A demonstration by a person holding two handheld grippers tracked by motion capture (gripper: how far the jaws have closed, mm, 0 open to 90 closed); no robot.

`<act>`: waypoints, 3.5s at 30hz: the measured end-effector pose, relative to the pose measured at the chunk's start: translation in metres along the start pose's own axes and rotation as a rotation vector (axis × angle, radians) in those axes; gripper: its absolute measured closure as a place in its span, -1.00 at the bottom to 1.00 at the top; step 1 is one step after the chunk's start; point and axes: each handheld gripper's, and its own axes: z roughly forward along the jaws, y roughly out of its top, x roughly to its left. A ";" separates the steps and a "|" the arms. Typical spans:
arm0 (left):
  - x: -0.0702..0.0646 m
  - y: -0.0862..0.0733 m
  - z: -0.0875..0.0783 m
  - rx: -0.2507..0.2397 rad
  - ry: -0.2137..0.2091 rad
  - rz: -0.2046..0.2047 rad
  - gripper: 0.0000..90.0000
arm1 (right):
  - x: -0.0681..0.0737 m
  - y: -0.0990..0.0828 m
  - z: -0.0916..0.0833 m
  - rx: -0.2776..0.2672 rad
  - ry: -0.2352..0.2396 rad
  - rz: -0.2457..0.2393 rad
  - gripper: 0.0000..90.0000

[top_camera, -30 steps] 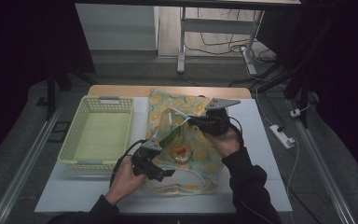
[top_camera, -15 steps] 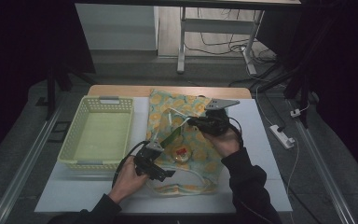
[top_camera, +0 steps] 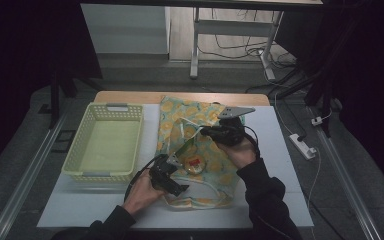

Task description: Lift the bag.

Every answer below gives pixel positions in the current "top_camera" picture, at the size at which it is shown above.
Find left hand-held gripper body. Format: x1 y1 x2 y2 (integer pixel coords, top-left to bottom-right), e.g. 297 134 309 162
148 152 190 198

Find white power cable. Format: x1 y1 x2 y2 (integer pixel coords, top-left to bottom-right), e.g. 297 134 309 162
305 146 323 209

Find wooden table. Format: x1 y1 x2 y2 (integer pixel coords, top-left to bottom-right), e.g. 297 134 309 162
93 90 271 108

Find round snack with red label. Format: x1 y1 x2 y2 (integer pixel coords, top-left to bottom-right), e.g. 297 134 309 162
183 155 206 176

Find white power strip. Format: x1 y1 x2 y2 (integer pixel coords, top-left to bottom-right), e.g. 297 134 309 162
288 132 317 161

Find white desk frame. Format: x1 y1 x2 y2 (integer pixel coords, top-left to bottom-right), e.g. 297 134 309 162
189 6 285 81

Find person's left hand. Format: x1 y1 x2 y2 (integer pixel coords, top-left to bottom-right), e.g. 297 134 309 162
123 169 168 216

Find aluminium rail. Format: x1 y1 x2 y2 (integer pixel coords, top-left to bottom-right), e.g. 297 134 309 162
313 125 384 240
0 108 73 240

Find black floor cables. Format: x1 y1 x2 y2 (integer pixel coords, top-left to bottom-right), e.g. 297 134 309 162
196 8 311 101

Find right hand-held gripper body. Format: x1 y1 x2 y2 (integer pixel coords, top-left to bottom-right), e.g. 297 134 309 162
209 106 257 147

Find left hand-held gripper cable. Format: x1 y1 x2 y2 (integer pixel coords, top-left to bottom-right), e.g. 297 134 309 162
123 155 159 202

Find black metal stand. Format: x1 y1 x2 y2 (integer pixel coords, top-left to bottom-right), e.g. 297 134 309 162
47 64 78 130
273 13 364 138

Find citrus print tote bag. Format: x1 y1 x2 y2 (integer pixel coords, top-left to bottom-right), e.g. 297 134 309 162
156 95 246 211

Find pale green perforated basket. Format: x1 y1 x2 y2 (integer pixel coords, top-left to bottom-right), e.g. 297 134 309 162
61 102 145 184

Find right hand-held gripper cable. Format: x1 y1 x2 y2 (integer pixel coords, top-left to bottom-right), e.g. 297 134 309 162
242 124 262 158

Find hand-held gripper cable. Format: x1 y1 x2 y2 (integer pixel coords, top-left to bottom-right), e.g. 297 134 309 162
242 124 262 158
123 155 159 202

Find person's right hand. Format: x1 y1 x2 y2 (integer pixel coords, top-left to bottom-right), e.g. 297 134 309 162
217 135 258 170

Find white cabinet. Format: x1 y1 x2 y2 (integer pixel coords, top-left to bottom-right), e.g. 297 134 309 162
80 3 172 55

